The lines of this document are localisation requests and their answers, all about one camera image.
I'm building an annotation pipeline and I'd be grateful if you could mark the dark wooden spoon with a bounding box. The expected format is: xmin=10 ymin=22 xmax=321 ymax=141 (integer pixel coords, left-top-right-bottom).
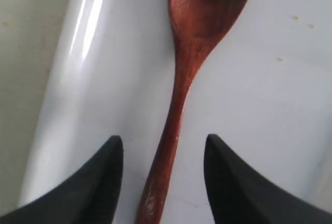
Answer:
xmin=134 ymin=0 xmax=248 ymax=223

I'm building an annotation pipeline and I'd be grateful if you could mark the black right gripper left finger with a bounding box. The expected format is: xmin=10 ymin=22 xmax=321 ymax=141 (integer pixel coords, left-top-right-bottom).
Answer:
xmin=1 ymin=136 xmax=123 ymax=223

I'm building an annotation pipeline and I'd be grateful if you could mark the white rectangular plastic tray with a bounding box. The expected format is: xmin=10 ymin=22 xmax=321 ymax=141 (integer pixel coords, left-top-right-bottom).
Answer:
xmin=20 ymin=0 xmax=331 ymax=223

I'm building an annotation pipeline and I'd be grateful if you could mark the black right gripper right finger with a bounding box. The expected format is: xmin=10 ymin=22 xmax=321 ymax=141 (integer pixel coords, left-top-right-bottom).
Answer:
xmin=204 ymin=134 xmax=331 ymax=223

